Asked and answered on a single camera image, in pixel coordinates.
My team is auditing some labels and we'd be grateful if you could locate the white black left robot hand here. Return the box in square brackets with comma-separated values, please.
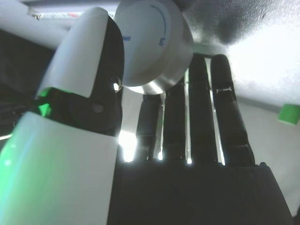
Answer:
[0, 7, 295, 225]

